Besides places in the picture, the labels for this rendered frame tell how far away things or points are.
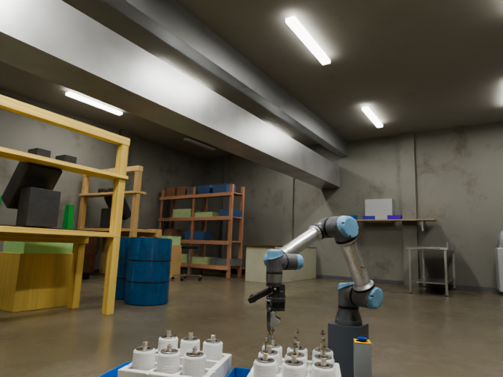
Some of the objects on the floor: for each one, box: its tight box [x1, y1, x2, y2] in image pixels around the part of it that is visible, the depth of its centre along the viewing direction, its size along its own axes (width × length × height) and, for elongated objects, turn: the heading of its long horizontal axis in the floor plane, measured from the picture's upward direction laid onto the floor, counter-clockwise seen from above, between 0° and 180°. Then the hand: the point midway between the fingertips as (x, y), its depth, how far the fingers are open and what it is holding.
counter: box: [245, 245, 317, 283], centre depth 861 cm, size 72×223×76 cm
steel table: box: [406, 242, 456, 297], centre depth 715 cm, size 66×175×91 cm
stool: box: [171, 246, 202, 281], centre depth 763 cm, size 62×65×69 cm
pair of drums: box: [115, 236, 172, 306], centre depth 475 cm, size 66×108×79 cm
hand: (268, 328), depth 165 cm, fingers open, 3 cm apart
